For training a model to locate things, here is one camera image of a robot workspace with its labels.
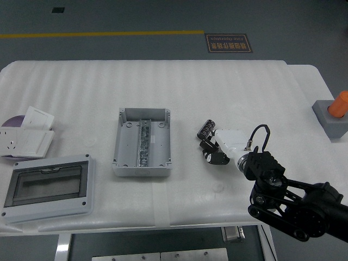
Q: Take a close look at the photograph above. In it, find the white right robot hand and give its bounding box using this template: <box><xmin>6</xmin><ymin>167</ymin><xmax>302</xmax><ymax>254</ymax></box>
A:
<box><xmin>200</xmin><ymin>129</ymin><xmax>250</xmax><ymax>166</ymax></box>

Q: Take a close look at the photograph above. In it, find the metal mounting rail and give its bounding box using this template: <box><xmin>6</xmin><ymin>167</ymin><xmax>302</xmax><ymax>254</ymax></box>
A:
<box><xmin>135</xmin><ymin>119</ymin><xmax>152</xmax><ymax>167</ymax></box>

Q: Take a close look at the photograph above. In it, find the brown floor sign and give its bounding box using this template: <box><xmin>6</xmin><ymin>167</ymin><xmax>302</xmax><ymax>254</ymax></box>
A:
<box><xmin>203</xmin><ymin>33</ymin><xmax>254</xmax><ymax>54</ymax></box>

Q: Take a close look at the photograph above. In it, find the orange cylinder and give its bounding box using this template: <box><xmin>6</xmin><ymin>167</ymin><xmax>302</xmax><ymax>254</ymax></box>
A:
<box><xmin>327</xmin><ymin>91</ymin><xmax>348</xmax><ymax>118</ymax></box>

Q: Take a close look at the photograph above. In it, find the white table leg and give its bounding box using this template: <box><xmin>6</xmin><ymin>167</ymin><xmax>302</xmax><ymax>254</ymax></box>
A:
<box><xmin>54</xmin><ymin>233</ymin><xmax>73</xmax><ymax>261</ymax></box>
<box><xmin>257</xmin><ymin>225</ymin><xmax>278</xmax><ymax>261</ymax></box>

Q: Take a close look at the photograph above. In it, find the white socket panel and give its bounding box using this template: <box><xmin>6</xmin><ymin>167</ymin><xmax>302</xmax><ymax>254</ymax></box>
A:
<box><xmin>0</xmin><ymin>127</ymin><xmax>24</xmax><ymax>157</ymax></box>

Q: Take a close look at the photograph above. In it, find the grey open junction box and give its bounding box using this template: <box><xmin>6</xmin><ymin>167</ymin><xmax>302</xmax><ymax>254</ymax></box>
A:
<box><xmin>111</xmin><ymin>107</ymin><xmax>174</xmax><ymax>177</ymax></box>

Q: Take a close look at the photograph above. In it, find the grey block base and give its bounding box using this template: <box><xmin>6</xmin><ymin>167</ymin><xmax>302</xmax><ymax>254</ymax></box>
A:
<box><xmin>312</xmin><ymin>100</ymin><xmax>348</xmax><ymax>142</ymax></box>

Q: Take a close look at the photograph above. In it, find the white switch panel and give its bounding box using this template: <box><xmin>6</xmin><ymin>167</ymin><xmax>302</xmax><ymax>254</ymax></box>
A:
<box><xmin>21</xmin><ymin>105</ymin><xmax>55</xmax><ymax>131</ymax></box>
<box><xmin>15</xmin><ymin>129</ymin><xmax>56</xmax><ymax>159</ymax></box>

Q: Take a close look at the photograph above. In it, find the grey metal plate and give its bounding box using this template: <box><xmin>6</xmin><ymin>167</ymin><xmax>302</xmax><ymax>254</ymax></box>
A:
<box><xmin>91</xmin><ymin>252</ymin><xmax>161</xmax><ymax>261</ymax></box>
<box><xmin>160</xmin><ymin>251</ymin><xmax>229</xmax><ymax>261</ymax></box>

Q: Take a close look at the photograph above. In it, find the metal table bracket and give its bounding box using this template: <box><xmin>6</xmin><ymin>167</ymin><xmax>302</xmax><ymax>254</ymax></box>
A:
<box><xmin>221</xmin><ymin>226</ymin><xmax>246</xmax><ymax>243</ymax></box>

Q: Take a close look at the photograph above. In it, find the white foam mat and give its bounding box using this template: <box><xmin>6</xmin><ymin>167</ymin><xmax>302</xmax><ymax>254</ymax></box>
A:
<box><xmin>0</xmin><ymin>59</ymin><xmax>299</xmax><ymax>233</ymax></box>

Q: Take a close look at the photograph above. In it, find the purple disc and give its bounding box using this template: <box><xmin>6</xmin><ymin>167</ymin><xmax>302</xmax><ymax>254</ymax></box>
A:
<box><xmin>1</xmin><ymin>115</ymin><xmax>27</xmax><ymax>128</ymax></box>

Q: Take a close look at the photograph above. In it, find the grey cover with tinted window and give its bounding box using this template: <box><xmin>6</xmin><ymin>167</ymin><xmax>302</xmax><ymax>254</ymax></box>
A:
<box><xmin>0</xmin><ymin>154</ymin><xmax>96</xmax><ymax>224</ymax></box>

